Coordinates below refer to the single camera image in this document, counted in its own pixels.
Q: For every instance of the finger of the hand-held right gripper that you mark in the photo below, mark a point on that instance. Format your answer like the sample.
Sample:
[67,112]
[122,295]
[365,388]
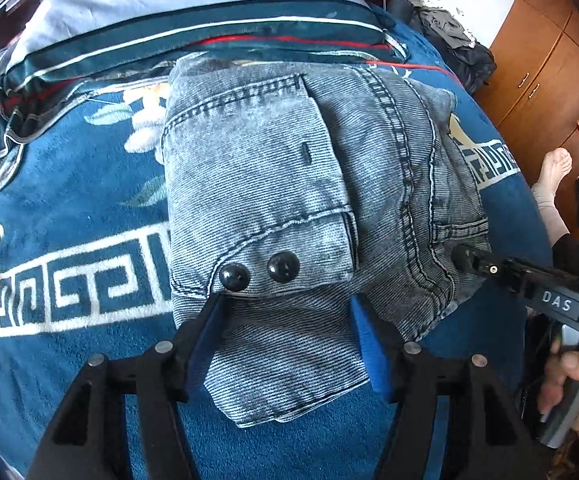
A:
[474,260]

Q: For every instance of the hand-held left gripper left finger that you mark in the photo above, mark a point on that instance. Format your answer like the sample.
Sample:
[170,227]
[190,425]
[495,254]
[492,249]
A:
[204,340]

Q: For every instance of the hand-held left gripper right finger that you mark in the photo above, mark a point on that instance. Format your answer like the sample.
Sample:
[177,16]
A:
[367,340]

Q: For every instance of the grey denim pants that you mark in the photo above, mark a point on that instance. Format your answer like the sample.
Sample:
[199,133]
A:
[269,185]

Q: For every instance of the person's foot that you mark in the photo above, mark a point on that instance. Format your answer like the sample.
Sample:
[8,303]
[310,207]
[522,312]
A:
[552,175]

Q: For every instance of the blue printed blanket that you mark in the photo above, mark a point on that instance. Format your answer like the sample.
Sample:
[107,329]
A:
[69,200]

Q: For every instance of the wooden wardrobe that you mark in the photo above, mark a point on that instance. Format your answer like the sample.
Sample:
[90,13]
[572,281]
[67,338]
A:
[534,70]

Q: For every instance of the pile of dark clothes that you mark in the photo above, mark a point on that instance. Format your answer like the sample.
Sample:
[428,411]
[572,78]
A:
[464,50]

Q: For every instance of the light blue flower pillow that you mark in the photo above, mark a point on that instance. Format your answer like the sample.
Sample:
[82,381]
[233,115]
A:
[219,5]

